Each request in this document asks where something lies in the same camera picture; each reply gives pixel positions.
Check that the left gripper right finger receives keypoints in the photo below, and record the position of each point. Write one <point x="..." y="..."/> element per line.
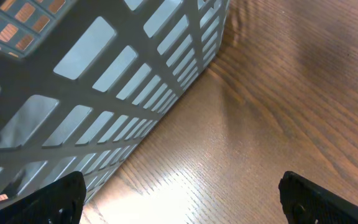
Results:
<point x="304" y="202"/>

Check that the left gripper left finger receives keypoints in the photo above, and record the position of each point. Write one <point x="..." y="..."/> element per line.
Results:
<point x="60" y="202"/>

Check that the grey plastic mesh basket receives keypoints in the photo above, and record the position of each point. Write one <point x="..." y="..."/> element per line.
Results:
<point x="83" y="82"/>

